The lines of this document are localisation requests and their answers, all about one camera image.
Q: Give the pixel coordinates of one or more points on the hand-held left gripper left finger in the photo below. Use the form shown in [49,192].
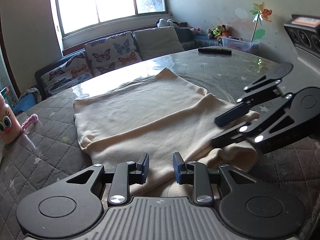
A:
[145,167]

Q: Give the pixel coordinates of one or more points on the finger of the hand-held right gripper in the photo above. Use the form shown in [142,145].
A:
[250,132]
[232,113]

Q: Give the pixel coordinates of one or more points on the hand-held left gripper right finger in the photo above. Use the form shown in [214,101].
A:
[178,167]

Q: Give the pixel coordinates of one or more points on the cream sweatshirt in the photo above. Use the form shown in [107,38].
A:
[137,115]

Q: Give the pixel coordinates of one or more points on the black remote control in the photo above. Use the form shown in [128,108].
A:
[215,50]

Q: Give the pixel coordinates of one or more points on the clear plastic storage box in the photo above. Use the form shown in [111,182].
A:
[237,44]

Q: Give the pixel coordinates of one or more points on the heap of small plush toys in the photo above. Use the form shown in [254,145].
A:
[221,31]

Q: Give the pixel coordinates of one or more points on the dark blue sofa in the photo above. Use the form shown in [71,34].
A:
[186,36]

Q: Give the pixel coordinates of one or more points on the pink plush toy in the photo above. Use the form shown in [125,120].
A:
[195,30]

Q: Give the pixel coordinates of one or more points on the colourful paper pinwheel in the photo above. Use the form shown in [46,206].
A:
[262,12]

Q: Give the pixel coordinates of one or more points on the plain grey cushion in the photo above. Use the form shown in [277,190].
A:
[157,42]

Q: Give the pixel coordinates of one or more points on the panda plush toy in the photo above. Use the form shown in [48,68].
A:
[162,23]

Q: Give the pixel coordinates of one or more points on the square butterfly print cushion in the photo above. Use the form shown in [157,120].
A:
[110,52]

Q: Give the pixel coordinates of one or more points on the wide butterfly print cushion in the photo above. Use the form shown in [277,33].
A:
[65,75]

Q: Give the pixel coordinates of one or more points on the grey crumpled cloth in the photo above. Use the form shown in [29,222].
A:
[31,92]

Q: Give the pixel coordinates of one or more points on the blue chair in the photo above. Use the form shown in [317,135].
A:
[23,105]

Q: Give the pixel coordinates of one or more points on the pink cartoon water bottle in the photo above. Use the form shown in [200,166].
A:
[10,127]

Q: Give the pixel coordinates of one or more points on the blue toy cabinet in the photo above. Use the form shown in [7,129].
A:
[8,95]

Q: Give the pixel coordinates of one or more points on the dark wooden door frame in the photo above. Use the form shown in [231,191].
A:
[12,80]

